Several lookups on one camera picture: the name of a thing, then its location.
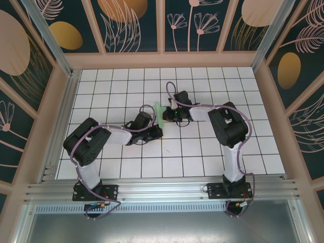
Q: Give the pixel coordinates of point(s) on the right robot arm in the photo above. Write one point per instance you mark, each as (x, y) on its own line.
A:
(227, 126)

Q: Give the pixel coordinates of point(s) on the long aluminium mounting rail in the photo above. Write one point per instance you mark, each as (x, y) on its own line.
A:
(162, 188)

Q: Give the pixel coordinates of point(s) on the black base plate left arm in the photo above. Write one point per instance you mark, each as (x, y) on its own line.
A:
(111, 191)

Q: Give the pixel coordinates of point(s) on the grey sheet metal tray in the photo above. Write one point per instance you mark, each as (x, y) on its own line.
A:
(162, 227)

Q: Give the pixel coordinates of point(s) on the aluminium side rail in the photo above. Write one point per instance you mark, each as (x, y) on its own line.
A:
(68, 101)

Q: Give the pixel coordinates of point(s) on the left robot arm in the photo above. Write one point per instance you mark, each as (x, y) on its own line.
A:
(86, 141)

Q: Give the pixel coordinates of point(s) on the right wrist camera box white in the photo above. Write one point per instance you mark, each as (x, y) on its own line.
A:
(173, 103)

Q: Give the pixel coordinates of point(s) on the aluminium corner post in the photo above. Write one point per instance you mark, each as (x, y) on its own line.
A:
(48, 38)
(269, 38)

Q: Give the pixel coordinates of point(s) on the light green paper sheet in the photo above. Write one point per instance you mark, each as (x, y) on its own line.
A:
(159, 116)

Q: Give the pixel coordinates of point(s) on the black base plate right arm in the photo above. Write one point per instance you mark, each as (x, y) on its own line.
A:
(215, 191)

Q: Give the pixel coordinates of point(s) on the small black circuit board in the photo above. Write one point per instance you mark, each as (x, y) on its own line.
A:
(95, 206)

